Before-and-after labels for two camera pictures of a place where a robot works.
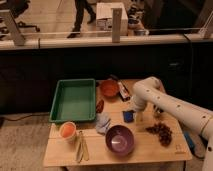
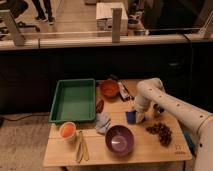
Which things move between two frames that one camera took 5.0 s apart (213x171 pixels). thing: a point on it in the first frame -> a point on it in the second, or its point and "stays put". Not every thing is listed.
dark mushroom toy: (157, 111) stays put
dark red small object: (100, 105) stays put
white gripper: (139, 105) stays put
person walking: (80, 7) -> (40, 13)
